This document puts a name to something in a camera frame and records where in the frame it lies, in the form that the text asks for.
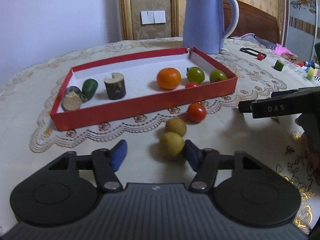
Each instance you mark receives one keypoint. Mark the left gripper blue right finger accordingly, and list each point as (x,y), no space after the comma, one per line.
(204,163)

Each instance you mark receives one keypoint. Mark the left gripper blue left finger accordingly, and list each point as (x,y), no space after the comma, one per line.
(105,165)

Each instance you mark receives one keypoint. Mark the yellow longan fruit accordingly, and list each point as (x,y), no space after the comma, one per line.
(176,125)
(171,145)

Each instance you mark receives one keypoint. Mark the dark sugarcane piece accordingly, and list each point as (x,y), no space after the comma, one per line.
(115,86)
(72,99)

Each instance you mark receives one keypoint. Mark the small green avocado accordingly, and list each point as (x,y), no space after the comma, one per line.
(89,88)

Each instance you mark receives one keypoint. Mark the green tomato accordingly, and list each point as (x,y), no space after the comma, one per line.
(195,74)
(217,76)

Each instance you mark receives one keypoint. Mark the yellow green toy block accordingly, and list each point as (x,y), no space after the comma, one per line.
(310,73)

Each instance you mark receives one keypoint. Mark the green cucumber piece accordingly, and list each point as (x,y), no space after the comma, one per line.
(279,65)

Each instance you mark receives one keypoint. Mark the small red cherry tomato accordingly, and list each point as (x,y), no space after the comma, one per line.
(260,56)

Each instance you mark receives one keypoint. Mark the red shallow cardboard tray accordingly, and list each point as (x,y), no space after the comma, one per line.
(143,95)

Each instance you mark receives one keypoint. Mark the patterned wardrobe door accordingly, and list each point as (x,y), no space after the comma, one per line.
(301,29)

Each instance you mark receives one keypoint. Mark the orange tangerine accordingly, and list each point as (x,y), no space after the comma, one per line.
(168,78)

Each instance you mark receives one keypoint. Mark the blue electric kettle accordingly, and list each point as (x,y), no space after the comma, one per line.
(204,25)

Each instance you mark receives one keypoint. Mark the black rectangular plastic frame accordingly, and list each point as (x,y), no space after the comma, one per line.
(252,52)

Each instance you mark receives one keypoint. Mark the white wall switch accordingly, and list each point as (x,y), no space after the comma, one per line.
(153,17)

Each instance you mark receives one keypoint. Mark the gold picture frame moulding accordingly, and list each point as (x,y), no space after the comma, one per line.
(132,26)

